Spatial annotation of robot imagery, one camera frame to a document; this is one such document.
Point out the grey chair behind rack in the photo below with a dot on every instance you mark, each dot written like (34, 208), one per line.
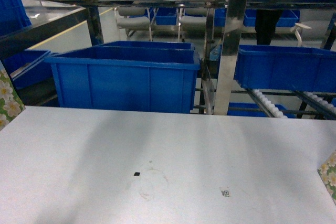
(134, 18)

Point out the flower gift bag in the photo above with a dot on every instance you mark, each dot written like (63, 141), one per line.
(11, 104)
(327, 174)

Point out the QR code sticker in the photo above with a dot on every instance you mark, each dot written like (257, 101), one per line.
(226, 191)

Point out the big blue bin behind table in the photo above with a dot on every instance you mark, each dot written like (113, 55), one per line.
(128, 75)

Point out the steel rack upright post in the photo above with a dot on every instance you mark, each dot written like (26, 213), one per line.
(231, 39)

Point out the blue bin on roller rack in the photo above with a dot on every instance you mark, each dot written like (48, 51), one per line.
(285, 68)

